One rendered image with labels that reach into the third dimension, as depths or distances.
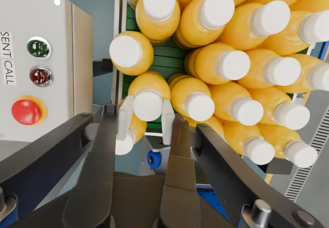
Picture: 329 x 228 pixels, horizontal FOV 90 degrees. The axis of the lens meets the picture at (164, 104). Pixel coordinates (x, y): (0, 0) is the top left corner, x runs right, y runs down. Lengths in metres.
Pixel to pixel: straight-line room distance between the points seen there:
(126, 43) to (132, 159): 1.43
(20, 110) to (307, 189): 2.40
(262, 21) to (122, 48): 0.18
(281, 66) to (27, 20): 0.33
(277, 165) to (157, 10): 0.43
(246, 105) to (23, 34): 0.31
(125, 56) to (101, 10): 1.21
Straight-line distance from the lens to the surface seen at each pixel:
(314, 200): 2.58
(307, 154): 0.36
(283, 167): 0.52
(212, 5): 0.24
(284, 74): 0.28
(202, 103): 0.24
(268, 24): 0.27
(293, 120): 0.31
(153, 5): 0.23
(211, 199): 0.44
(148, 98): 0.21
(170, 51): 0.43
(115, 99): 0.37
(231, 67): 0.24
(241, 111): 0.26
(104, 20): 1.41
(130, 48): 0.22
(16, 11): 0.29
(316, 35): 0.31
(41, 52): 0.26
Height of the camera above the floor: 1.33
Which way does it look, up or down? 75 degrees down
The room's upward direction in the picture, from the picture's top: 167 degrees clockwise
